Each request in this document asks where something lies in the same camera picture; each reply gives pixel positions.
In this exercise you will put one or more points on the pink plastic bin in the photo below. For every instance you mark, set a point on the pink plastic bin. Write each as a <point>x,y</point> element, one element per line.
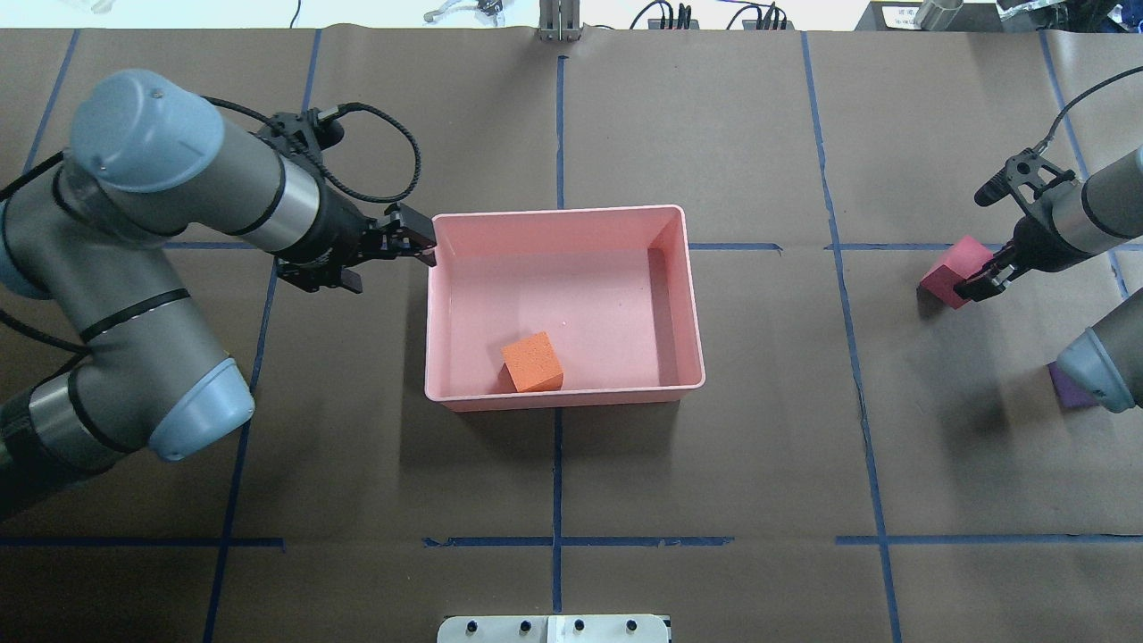
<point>611,288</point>

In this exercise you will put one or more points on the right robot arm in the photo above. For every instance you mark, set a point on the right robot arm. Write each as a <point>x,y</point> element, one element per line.
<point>1067,222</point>

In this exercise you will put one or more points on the red foam block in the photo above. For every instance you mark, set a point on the red foam block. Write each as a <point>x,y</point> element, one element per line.
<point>955,272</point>

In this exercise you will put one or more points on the purple foam block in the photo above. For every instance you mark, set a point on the purple foam block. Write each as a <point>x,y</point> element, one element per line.
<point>1069,394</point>

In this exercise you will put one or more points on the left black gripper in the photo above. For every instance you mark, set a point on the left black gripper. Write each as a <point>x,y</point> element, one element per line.
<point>332,234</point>

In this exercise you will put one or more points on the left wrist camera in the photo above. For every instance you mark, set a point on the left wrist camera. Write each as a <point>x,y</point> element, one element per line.
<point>294,134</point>

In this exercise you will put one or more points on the aluminium frame post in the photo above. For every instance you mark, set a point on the aluminium frame post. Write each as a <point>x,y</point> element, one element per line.
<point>559,21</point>

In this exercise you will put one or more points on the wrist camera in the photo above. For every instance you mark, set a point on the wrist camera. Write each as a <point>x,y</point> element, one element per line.
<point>294,134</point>
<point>1026,178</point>

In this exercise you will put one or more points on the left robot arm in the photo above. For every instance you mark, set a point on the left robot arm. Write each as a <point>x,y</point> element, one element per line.
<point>87,228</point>

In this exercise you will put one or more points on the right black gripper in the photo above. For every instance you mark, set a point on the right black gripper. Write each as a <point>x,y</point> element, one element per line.
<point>1038,242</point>

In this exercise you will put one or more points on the orange foam block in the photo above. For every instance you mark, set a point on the orange foam block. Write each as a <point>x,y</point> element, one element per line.
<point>533,364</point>

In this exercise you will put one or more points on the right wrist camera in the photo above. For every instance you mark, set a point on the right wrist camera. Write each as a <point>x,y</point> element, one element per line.
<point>1026,178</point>

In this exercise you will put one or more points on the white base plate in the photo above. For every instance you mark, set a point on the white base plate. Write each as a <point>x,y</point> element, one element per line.
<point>556,628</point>

